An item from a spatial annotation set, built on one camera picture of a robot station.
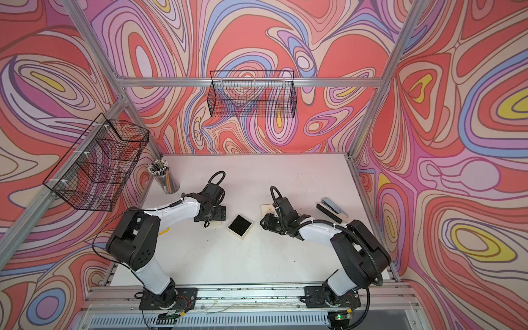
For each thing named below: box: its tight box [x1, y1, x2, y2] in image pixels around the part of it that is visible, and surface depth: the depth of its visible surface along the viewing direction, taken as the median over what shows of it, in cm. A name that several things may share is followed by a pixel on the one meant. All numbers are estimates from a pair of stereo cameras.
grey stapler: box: [316, 197, 349, 224], surface depth 95 cm
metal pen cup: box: [147, 158, 181, 195], surface depth 95 cm
